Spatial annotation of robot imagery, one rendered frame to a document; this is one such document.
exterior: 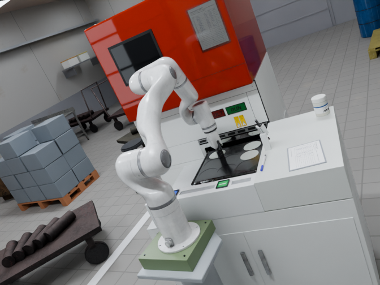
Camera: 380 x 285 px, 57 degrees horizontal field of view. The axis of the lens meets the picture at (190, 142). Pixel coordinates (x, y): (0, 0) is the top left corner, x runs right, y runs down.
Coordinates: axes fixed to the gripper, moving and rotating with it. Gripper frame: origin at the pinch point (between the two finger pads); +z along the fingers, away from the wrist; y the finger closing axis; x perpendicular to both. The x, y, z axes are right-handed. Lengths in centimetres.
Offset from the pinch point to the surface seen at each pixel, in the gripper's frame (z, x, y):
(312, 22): 68, 524, -608
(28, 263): 58, -161, -124
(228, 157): 2.3, 2.1, 4.5
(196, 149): 0.3, -6.1, -25.2
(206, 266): 10, -40, 65
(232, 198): 1.2, -15.7, 46.4
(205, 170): 2.3, -12.8, 5.2
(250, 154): 2.2, 10.8, 15.0
